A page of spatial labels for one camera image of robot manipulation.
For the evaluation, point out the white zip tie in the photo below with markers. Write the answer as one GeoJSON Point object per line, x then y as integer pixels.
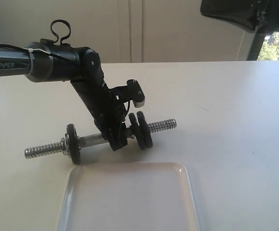
{"type": "Point", "coordinates": [31, 56]}

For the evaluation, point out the chrome dumbbell bar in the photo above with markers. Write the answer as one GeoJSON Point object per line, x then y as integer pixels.
{"type": "Point", "coordinates": [94, 139]}

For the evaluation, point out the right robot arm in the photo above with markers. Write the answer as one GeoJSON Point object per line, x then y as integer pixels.
{"type": "Point", "coordinates": [251, 15]}

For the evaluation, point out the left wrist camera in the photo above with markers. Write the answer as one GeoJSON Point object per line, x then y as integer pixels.
{"type": "Point", "coordinates": [130, 92]}

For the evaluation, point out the black weight plate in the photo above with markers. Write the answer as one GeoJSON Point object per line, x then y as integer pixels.
{"type": "Point", "coordinates": [144, 129]}
{"type": "Point", "coordinates": [73, 144]}
{"type": "Point", "coordinates": [136, 131]}

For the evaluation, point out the black window frame post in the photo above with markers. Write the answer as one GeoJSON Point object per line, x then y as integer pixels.
{"type": "Point", "coordinates": [258, 40]}

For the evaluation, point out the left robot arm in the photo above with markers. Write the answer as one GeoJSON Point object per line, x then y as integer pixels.
{"type": "Point", "coordinates": [46, 62]}

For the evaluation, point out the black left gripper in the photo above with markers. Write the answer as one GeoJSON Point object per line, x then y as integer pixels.
{"type": "Point", "coordinates": [106, 110]}

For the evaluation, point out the white rectangular tray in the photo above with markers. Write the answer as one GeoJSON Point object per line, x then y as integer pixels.
{"type": "Point", "coordinates": [137, 196]}

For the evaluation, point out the chrome spinlock collar nut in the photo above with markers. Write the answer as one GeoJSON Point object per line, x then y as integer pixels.
{"type": "Point", "coordinates": [64, 144]}

